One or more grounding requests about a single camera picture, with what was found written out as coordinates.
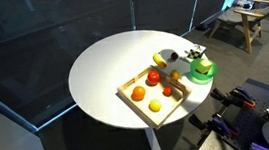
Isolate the small yellow-orange fruit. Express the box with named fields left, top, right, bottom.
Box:
left=169, top=68, right=181, bottom=81

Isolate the yellow-green cube block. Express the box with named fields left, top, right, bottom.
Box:
left=195, top=58, right=215, bottom=76

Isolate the wooden armchair grey cushion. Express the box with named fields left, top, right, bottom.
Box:
left=204, top=0, right=269, bottom=58

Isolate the purple clamp orange tip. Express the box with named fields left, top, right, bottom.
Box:
left=228, top=84, right=258, bottom=111

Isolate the orange fruit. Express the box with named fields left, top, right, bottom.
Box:
left=131, top=85, right=147, bottom=102

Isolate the red apple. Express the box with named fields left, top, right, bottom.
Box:
left=146, top=69, right=162, bottom=87

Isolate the light wooden slatted crate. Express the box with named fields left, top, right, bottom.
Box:
left=114, top=60, right=197, bottom=134

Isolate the yellow lemon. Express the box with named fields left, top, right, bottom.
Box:
left=147, top=97, right=163, bottom=114

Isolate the dark red plum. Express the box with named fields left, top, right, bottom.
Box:
left=169, top=51, right=180, bottom=61

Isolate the purple black clamp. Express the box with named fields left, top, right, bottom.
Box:
left=187, top=108, right=242, bottom=147

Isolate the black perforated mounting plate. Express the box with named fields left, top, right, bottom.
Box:
left=186, top=76, right=269, bottom=150

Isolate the yellow banana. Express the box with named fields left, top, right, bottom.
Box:
left=151, top=51, right=168, bottom=71

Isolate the green translucent bowl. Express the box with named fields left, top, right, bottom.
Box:
left=188, top=55, right=221, bottom=86

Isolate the white patterned cube box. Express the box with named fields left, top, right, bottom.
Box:
left=185, top=43, right=208, bottom=61

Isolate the small red strawberry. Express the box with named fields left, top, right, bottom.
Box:
left=162, top=85, right=174, bottom=98

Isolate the white table pedestal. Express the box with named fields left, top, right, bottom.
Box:
left=144, top=126, right=163, bottom=150

